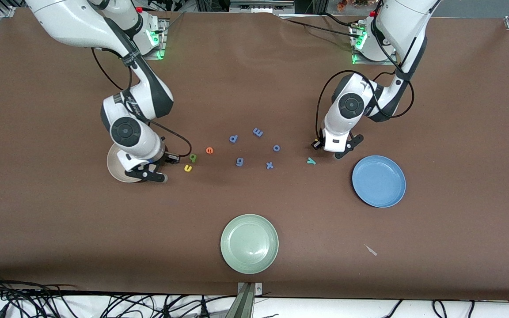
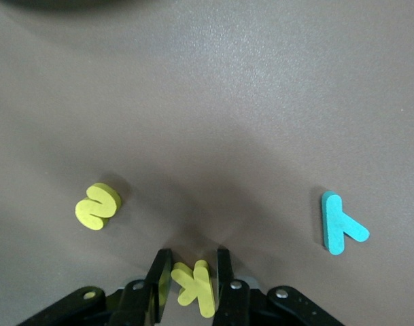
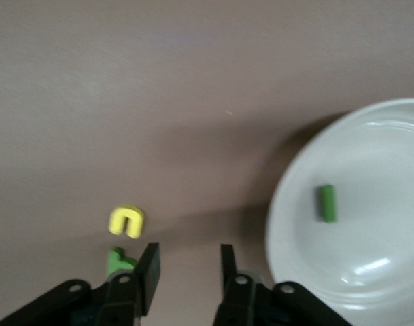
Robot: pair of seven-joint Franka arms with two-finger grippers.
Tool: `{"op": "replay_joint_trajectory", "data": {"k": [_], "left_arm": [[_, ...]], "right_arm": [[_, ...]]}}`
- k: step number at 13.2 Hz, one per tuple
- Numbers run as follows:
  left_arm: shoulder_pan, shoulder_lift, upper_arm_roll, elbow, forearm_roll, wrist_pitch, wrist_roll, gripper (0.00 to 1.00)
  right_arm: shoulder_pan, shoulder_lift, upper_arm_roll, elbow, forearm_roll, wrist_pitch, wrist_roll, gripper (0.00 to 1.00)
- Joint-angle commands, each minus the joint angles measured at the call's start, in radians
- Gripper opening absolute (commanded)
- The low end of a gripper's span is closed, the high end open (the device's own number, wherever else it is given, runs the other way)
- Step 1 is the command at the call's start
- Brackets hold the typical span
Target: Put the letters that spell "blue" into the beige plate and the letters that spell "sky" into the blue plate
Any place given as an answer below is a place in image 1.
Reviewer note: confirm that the beige brown round plate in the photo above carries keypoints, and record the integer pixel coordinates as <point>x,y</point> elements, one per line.
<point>115,170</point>

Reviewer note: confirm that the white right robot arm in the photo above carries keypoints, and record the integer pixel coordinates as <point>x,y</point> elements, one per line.
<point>125,131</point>

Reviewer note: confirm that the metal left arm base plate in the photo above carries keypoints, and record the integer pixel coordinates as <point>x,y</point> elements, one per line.
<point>360,61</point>

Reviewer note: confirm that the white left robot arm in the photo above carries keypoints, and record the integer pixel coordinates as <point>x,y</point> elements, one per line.
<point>351,106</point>

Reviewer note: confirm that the green foam letter q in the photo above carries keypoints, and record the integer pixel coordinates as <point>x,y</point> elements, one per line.
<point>193,155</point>

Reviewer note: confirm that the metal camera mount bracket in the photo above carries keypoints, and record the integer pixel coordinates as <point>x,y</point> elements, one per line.
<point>246,300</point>

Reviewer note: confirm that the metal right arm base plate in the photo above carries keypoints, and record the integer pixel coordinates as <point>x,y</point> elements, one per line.
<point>161,33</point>

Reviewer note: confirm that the grey metal box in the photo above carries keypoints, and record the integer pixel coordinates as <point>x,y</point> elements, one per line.
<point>261,6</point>

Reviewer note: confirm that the green round plate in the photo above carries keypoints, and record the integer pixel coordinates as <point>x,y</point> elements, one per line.
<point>249,244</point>

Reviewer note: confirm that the blue round plate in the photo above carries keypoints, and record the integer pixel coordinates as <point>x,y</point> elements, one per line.
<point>378,181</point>

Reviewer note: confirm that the brown table cover sheet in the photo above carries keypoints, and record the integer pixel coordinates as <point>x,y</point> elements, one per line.
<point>254,88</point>

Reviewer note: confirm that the blue foam letter p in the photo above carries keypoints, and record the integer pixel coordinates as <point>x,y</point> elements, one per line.
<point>231,141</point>

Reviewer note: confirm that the teal foam letter y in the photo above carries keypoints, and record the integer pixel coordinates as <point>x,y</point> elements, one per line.
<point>311,161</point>

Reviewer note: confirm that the small white paper scrap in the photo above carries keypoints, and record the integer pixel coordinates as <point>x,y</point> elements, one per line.
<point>370,250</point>

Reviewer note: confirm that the blue foam letter m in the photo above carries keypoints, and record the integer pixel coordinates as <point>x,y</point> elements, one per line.
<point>258,132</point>

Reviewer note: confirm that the orange background object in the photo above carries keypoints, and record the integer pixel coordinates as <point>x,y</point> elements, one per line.
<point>347,4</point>

